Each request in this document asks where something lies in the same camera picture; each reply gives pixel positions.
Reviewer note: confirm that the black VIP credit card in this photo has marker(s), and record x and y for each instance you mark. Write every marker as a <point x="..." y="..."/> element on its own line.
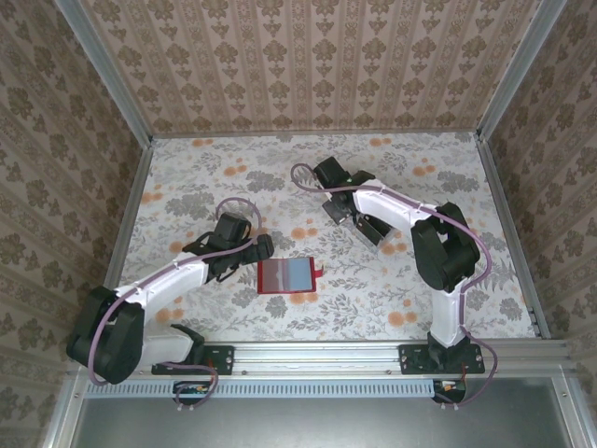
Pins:
<point x="338" y="212"/>

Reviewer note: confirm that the red card holder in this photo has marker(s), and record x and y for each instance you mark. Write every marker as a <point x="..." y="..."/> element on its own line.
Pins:
<point x="284" y="275"/>

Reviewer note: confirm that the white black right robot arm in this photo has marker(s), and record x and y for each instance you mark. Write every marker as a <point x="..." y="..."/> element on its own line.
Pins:
<point x="387" y="205"/>

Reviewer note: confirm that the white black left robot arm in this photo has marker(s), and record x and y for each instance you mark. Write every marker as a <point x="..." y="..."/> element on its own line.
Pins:
<point x="172" y="287"/>

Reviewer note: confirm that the small circuit board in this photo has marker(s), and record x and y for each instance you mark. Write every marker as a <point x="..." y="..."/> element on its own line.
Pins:
<point x="196" y="388"/>
<point x="450" y="387"/>

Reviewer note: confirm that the grey metal panel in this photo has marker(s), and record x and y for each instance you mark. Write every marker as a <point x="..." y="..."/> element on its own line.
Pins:
<point x="326" y="424"/>

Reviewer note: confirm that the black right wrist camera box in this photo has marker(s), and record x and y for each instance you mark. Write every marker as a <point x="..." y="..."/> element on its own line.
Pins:
<point x="331" y="172"/>

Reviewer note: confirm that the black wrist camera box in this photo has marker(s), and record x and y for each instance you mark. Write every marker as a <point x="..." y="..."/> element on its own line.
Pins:
<point x="331" y="172"/>
<point x="233" y="228"/>

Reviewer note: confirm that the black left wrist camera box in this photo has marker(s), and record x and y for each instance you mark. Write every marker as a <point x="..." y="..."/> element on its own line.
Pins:
<point x="233" y="228"/>

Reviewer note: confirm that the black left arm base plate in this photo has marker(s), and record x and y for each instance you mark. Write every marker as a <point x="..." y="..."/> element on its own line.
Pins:
<point x="223" y="359"/>

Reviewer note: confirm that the aluminium mounting rail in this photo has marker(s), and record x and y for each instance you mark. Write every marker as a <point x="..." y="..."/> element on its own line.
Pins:
<point x="317" y="357"/>

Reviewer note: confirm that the aluminium table edge rail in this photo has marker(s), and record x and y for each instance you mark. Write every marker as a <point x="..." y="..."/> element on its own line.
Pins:
<point x="134" y="196"/>
<point x="509" y="224"/>

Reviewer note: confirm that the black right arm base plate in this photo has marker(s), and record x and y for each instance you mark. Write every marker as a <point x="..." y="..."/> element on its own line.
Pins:
<point x="410" y="361"/>

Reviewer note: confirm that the aluminium frame post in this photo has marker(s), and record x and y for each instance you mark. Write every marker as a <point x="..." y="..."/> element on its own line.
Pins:
<point x="112" y="70"/>
<point x="517" y="70"/>

